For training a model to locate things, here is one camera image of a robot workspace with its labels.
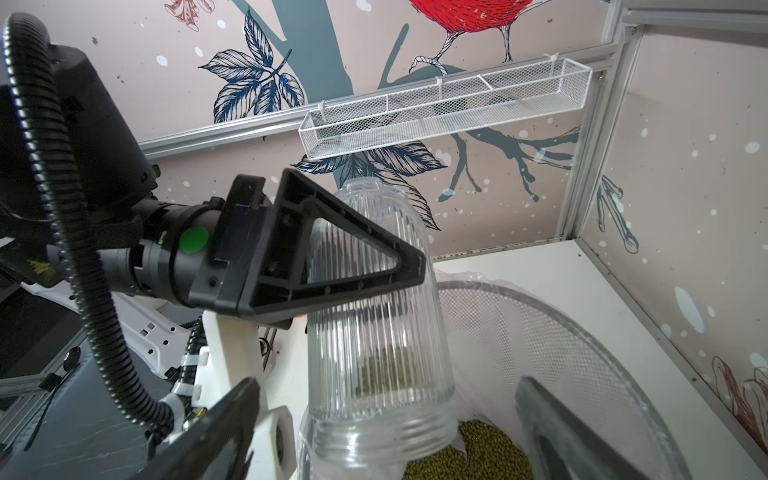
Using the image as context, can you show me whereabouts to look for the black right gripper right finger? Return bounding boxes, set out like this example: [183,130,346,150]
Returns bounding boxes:
[515,377,645,479]

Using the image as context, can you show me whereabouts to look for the clear plastic bin liner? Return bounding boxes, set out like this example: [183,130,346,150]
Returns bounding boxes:
[419,268,691,480]

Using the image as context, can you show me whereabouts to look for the black corrugated cable conduit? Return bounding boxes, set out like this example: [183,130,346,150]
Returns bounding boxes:
[2,11,175,436]

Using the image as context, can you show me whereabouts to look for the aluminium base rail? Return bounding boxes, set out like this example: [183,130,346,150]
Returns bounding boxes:
[1,333,86,454]

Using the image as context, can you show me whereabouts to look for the white wire mesh shelf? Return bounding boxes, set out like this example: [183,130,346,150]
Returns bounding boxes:
[298,56,593,160]

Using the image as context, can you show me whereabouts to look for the mung beans in bin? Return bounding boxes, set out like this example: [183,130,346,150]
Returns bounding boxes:
[403,420,534,480]

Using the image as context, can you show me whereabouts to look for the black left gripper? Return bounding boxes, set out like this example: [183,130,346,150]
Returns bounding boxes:
[99,169,426,321]

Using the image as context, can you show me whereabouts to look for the green lid mung bean jar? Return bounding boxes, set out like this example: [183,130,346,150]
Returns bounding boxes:
[302,177,457,479]

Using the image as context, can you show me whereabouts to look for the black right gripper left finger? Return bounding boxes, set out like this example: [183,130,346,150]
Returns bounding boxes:
[134,378,261,479]

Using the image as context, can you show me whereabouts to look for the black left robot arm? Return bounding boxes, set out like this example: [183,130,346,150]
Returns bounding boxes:
[1,35,426,328]

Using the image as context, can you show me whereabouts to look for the white mesh trash bin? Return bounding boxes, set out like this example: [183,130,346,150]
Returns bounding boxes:
[434,278,694,480]

